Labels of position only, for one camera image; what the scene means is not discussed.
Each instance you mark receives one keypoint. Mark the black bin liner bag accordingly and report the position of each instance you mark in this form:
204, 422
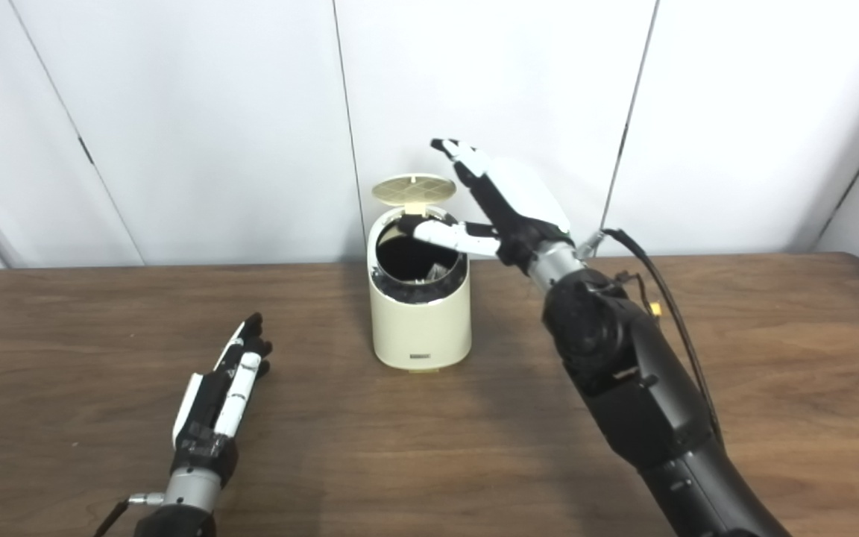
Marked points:
400, 257

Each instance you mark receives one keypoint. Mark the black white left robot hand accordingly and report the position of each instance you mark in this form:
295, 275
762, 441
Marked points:
224, 395

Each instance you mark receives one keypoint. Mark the green white milk carton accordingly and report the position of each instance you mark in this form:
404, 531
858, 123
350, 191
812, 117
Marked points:
435, 272

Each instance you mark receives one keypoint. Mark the cream round bin lid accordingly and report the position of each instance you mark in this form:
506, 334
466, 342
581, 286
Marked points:
413, 190

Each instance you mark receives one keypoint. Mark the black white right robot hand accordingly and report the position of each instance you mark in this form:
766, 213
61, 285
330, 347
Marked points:
523, 201

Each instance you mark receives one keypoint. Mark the cream-colored round bin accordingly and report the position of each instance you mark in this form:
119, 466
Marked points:
420, 332

